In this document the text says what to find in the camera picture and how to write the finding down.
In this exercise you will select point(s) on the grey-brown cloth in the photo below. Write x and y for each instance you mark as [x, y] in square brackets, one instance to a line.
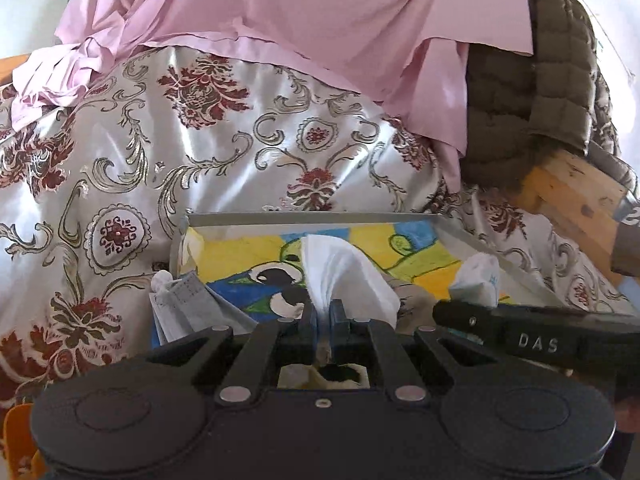
[415, 305]

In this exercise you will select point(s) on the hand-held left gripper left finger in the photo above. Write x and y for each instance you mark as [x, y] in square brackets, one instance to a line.
[311, 332]

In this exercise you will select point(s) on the beige plush item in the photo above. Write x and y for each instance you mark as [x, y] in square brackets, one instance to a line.
[305, 376]

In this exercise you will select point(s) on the grey tray with painted picture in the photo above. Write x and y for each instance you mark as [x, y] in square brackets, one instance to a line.
[350, 252]

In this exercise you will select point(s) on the wooden bed frame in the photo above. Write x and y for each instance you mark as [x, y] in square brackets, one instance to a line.
[575, 195]

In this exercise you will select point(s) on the olive puffer jacket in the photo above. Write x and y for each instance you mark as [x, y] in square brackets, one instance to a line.
[535, 90]

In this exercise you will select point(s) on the floral satin quilt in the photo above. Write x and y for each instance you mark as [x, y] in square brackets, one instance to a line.
[125, 200]

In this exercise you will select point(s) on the dark brown object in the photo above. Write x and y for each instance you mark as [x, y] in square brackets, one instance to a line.
[627, 250]

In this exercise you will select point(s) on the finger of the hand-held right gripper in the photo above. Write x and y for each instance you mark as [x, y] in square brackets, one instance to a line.
[462, 316]

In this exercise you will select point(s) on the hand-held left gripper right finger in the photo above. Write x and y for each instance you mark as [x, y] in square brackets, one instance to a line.
[337, 330]

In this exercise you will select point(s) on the grey and white cloth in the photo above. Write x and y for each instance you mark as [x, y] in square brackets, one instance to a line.
[185, 305]

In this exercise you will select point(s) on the white and light blue sock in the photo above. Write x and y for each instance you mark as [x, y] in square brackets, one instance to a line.
[477, 282]

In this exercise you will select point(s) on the orange plastic object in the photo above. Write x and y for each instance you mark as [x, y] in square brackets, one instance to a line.
[20, 440]

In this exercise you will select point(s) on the pink bed sheet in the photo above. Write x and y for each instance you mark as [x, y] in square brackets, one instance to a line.
[310, 25]

